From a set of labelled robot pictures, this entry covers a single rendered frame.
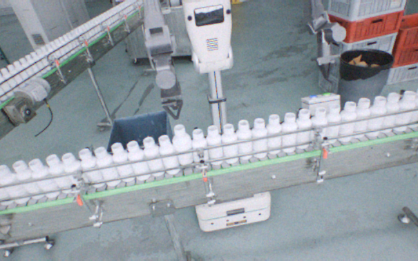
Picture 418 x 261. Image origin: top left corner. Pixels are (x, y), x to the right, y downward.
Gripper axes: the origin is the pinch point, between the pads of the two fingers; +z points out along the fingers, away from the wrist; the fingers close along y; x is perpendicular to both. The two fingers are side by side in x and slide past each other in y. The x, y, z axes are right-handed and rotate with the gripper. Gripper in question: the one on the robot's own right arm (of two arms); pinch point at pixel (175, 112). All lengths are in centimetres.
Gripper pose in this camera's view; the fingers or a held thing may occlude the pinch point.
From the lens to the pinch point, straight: 95.1
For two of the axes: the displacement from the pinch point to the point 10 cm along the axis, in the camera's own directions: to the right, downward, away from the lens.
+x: 9.8, -1.8, 0.5
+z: 1.1, 7.9, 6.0
